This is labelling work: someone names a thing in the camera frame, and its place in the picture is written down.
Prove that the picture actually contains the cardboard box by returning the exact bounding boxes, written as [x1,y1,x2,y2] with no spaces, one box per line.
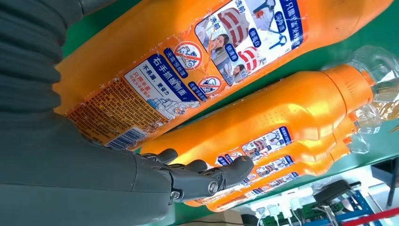
[181,210,247,226]

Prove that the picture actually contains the white power strip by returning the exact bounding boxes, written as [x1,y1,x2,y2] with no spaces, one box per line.
[249,186,315,226]

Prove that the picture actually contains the black label printer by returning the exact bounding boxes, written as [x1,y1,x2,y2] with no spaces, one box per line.
[313,180,362,207]

